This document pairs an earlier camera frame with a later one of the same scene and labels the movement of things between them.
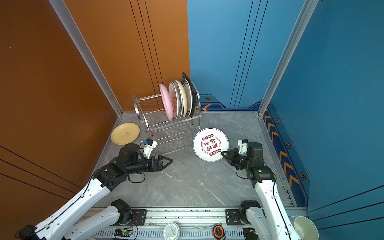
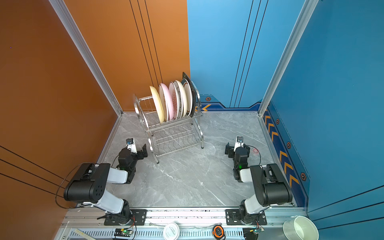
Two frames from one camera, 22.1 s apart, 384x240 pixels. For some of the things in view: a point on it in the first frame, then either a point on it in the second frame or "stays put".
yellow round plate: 125,133 → 158,104
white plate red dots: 208,144 → 163,104
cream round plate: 184,96 stays put
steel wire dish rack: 169,134 stays put
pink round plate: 167,100 stays put
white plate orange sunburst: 174,95 stays put
